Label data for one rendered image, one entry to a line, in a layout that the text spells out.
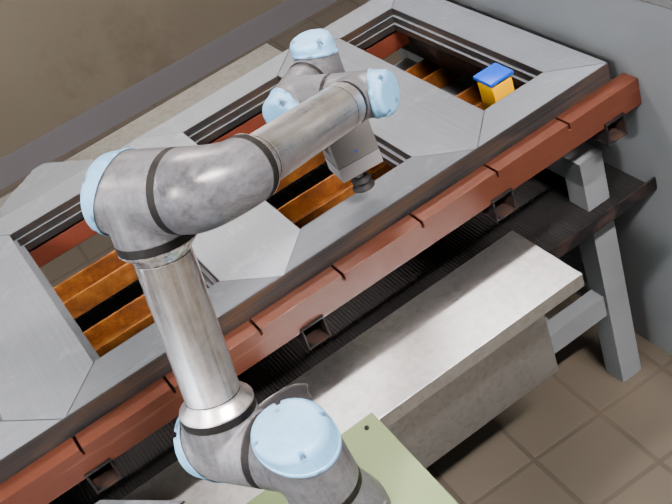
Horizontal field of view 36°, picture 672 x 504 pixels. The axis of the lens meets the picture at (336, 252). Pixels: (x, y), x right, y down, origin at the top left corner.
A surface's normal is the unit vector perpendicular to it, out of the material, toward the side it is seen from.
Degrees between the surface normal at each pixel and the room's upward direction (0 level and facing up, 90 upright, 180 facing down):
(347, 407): 0
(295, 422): 4
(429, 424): 90
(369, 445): 3
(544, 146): 90
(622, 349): 90
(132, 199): 62
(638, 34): 90
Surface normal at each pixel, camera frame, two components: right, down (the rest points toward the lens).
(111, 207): -0.50, 0.39
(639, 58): -0.81, 0.53
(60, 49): 0.48, 0.43
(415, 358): -0.30, -0.74
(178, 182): -0.15, -0.11
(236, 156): 0.34, -0.51
